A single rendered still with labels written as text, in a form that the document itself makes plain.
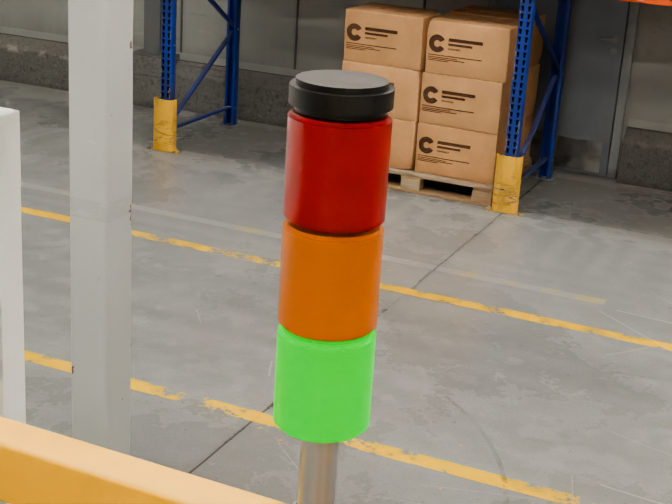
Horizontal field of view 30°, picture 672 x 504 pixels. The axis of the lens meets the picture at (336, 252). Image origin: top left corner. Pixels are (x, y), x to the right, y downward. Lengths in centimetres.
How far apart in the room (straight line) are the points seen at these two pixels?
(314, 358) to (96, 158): 264
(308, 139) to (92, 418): 295
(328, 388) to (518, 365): 559
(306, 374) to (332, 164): 11
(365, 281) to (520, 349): 579
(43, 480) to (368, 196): 28
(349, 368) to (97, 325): 278
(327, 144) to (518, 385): 542
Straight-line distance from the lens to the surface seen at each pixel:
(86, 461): 74
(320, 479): 66
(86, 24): 318
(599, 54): 964
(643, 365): 641
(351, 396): 62
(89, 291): 336
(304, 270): 60
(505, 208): 858
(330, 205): 58
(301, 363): 61
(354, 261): 59
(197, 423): 541
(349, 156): 58
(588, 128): 975
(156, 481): 72
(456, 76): 865
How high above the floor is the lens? 245
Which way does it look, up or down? 19 degrees down
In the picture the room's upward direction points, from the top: 4 degrees clockwise
